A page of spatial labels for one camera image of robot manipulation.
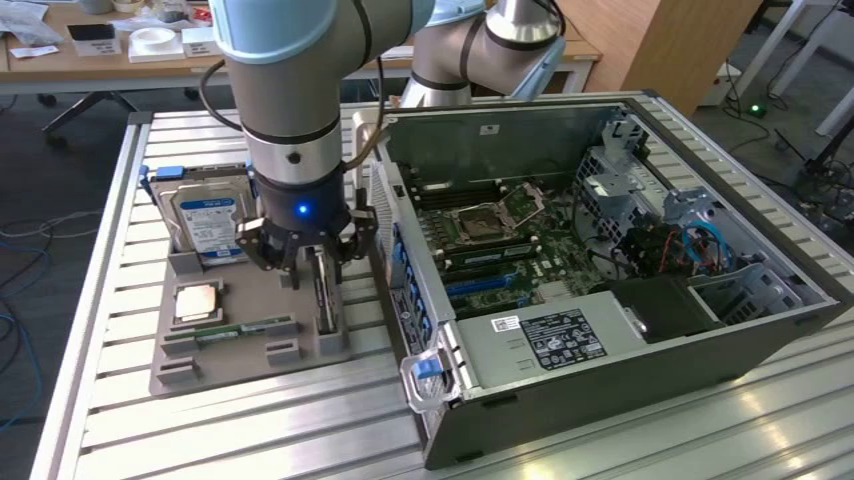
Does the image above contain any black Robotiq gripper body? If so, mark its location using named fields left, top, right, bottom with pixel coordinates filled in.
left=255, top=172, right=354, bottom=242

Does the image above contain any Nvidia graphics card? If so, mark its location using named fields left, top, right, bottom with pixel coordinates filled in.
left=303, top=243, right=339, bottom=335

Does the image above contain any hard disk with blue rails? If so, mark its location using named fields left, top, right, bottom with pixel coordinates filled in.
left=139, top=159, right=266, bottom=266

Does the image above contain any grey parts rack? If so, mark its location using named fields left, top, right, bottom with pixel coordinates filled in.
left=147, top=244, right=353, bottom=399

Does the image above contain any silver CPU chip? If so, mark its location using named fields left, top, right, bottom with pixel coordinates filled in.
left=174, top=286, right=221, bottom=321

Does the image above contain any CPU socket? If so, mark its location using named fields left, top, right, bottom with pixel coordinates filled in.
left=453, top=202, right=509, bottom=241

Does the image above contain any green loose RAM stick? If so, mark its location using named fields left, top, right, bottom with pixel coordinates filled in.
left=193, top=319, right=295, bottom=342

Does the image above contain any blue expansion slot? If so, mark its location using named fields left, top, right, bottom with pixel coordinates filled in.
left=445, top=272, right=522, bottom=297

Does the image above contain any metal socket cover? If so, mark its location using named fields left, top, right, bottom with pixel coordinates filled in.
left=497, top=182, right=546, bottom=224

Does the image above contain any blue case latch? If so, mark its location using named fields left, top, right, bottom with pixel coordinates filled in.
left=412, top=349, right=446, bottom=381

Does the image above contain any grey power supply unit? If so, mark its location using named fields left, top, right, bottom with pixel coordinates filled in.
left=453, top=292, right=653, bottom=389

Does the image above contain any small white labelled box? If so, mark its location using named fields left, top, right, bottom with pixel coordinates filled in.
left=181, top=27, right=222, bottom=58

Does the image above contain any white square tray box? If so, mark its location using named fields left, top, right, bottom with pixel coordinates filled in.
left=127, top=27, right=187, bottom=64

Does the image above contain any black desk foot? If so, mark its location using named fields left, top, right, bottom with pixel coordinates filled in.
left=41, top=89, right=142, bottom=146

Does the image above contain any silver perforated disk bay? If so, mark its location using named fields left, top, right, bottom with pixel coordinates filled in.
left=573, top=107, right=676, bottom=251

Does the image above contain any white tape roll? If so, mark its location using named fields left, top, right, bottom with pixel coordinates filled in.
left=131, top=28, right=174, bottom=49

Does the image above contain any black topped white box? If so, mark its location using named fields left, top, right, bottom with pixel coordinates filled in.
left=66, top=23, right=123, bottom=57

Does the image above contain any open dark PC case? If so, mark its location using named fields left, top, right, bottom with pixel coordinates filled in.
left=351, top=97, right=841, bottom=471

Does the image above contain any crumpled clear plastic bag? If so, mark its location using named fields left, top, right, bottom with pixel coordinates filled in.
left=0, top=2, right=66, bottom=44

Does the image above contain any wooden cabinet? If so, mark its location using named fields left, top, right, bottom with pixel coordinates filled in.
left=584, top=0, right=766, bottom=116

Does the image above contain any white device with red dot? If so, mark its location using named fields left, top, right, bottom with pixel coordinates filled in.
left=710, top=62, right=744, bottom=109

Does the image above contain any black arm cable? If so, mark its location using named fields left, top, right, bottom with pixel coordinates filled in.
left=198, top=55, right=393, bottom=171

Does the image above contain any white floor cable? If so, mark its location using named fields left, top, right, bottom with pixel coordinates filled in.
left=0, top=209, right=102, bottom=241

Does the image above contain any blue floor cable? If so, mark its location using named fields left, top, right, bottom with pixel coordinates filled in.
left=0, top=234, right=55, bottom=431

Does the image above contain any blue data wire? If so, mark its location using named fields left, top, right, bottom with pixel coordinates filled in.
left=684, top=219, right=736, bottom=276

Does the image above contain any silver metal drive bracket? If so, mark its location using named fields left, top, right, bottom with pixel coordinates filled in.
left=686, top=262, right=809, bottom=326

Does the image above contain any white table frame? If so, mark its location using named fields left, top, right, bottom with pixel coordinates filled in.
left=730, top=0, right=854, bottom=136

